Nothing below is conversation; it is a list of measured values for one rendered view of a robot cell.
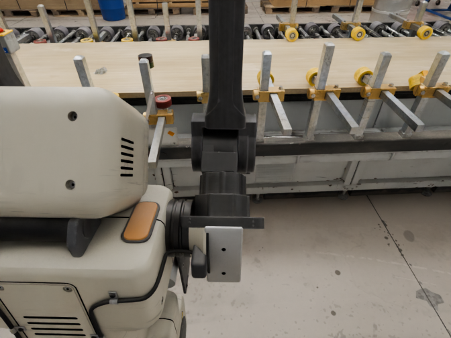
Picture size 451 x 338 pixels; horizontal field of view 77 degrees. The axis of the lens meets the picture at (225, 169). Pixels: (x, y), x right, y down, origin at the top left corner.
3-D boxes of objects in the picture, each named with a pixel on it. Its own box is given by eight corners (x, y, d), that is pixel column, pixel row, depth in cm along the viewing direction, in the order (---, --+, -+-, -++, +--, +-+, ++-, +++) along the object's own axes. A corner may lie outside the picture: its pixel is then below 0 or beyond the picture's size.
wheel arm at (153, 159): (158, 170, 107) (156, 161, 105) (148, 170, 107) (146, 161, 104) (168, 112, 140) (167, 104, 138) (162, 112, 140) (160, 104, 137)
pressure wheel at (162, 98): (172, 123, 138) (170, 100, 130) (156, 123, 137) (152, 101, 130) (174, 114, 144) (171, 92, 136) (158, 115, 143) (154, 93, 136)
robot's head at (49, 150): (110, 222, 30) (114, 79, 30) (-89, 219, 30) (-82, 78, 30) (149, 208, 44) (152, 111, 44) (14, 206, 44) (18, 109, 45)
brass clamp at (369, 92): (392, 99, 129) (397, 88, 126) (364, 100, 129) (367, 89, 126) (386, 93, 134) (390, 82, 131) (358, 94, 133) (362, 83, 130)
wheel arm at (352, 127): (358, 133, 106) (360, 125, 104) (348, 134, 106) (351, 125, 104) (317, 78, 144) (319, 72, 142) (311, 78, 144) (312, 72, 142)
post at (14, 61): (56, 148, 138) (10, 53, 108) (45, 149, 138) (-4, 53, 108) (60, 143, 141) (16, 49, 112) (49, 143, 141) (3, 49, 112)
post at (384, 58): (358, 147, 148) (392, 53, 117) (351, 147, 148) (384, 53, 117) (355, 143, 151) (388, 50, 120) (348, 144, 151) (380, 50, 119)
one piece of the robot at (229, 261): (240, 284, 42) (243, 229, 36) (207, 284, 43) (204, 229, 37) (239, 235, 51) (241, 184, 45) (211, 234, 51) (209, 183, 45)
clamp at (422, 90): (446, 98, 130) (452, 87, 127) (417, 98, 130) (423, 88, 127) (438, 92, 135) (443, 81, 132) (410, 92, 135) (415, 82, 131)
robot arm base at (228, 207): (177, 227, 39) (265, 229, 39) (180, 169, 41) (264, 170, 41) (186, 227, 48) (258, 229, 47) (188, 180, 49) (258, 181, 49)
